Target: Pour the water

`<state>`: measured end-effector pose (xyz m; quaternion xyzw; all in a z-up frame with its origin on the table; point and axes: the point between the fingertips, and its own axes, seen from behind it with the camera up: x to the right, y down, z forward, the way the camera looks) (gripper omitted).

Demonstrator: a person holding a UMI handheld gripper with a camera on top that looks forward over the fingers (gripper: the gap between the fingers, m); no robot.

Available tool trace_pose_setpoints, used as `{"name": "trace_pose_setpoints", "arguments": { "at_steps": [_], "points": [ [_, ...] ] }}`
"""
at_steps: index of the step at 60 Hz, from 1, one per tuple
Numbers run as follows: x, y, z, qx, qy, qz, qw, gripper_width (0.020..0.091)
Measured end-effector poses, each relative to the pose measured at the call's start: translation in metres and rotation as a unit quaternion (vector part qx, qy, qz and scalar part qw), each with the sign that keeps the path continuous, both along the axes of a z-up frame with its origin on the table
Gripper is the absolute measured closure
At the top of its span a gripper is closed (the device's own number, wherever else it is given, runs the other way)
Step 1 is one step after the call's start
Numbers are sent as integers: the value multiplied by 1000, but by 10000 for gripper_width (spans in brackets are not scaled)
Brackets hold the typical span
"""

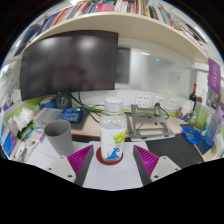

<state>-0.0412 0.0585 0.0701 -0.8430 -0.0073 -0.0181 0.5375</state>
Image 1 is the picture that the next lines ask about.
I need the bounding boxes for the purple hanging banner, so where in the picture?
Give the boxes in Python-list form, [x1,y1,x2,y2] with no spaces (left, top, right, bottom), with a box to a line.
[207,57,222,96]

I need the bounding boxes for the black computer monitor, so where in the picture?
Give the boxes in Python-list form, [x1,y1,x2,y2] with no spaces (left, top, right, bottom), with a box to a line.
[19,29,120,109]

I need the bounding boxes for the blue circuit board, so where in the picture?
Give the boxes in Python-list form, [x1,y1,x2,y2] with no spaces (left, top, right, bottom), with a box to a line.
[61,107,83,123]

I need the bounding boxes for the clear plastic box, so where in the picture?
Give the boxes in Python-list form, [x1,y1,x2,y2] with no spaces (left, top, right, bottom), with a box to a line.
[33,107,64,128]

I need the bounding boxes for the grey cup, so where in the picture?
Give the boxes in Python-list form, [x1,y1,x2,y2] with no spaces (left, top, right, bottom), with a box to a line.
[43,119,74,158]

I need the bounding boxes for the translucent purple water bottle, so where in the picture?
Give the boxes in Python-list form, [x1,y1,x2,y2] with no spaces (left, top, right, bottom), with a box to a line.
[203,111,223,148]

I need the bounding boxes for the dark wine bottle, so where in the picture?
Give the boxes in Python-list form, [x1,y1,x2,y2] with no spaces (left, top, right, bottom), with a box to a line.
[188,83,198,103]

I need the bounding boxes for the coiled blue cable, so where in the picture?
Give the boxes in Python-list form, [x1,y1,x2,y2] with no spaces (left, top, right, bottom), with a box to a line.
[181,126,203,146]

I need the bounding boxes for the printed white paper sheet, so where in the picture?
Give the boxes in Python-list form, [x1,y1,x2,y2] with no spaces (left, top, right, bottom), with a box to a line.
[26,134,89,169]

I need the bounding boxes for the white tissue stack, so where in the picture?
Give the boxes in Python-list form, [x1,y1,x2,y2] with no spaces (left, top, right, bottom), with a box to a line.
[16,107,36,129]

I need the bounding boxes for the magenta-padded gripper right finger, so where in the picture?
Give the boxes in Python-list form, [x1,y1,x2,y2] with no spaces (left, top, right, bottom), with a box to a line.
[133,144,183,186]

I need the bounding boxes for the clear plastic drink bottle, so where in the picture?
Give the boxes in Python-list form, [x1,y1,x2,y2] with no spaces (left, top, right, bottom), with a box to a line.
[99,96,128,163]

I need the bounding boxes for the white wall outlet panel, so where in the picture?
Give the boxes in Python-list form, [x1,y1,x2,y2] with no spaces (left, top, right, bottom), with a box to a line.
[134,93,179,111]

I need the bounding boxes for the white plastic bag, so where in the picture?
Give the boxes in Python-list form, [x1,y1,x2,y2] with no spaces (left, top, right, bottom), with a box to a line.
[213,132,224,158]

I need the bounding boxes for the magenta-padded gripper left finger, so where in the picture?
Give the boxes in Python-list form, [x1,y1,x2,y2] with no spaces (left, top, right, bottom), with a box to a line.
[45,144,95,187]

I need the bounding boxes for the black desk mat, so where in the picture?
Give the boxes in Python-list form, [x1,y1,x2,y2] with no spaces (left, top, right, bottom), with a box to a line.
[71,132,204,169]

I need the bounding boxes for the blue tissue box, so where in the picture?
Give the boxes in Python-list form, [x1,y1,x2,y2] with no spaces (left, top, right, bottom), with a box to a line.
[0,124,18,158]

